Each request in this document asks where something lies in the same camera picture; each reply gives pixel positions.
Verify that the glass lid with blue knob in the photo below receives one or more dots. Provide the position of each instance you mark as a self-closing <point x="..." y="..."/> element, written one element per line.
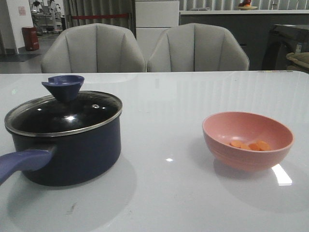
<point x="67" y="110"/>

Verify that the orange ham slice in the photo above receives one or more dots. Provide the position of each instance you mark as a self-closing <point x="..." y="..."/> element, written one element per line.
<point x="254" y="146"/>
<point x="263" y="146"/>
<point x="236" y="143"/>

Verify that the pink bowl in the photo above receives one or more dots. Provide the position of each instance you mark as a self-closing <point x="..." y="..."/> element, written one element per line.
<point x="221" y="128"/>

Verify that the grey armchair right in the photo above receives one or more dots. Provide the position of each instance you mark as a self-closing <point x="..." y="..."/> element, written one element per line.
<point x="197" y="47"/>

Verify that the grey armchair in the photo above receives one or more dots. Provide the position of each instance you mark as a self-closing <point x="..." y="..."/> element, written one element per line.
<point x="94" y="48"/>
<point x="197" y="47"/>

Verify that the grey armchair left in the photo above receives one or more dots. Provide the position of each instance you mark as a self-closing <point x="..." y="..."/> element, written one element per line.
<point x="94" y="48"/>

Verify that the dark blue saucepan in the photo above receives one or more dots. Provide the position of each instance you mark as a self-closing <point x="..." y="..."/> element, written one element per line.
<point x="64" y="160"/>

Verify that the white refrigerator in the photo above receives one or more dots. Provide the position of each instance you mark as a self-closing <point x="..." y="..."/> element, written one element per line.
<point x="152" y="17"/>

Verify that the red barrier belt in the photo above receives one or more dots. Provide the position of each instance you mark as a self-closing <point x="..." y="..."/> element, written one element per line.
<point x="109" y="16"/>

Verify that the grey curtain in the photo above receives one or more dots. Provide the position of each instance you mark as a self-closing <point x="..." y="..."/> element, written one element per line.
<point x="100" y="7"/>

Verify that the fruit plate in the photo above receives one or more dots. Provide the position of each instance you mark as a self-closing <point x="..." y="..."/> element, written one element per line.
<point x="246" y="5"/>

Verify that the red bin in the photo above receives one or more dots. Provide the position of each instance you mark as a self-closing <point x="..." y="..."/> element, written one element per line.
<point x="30" y="38"/>

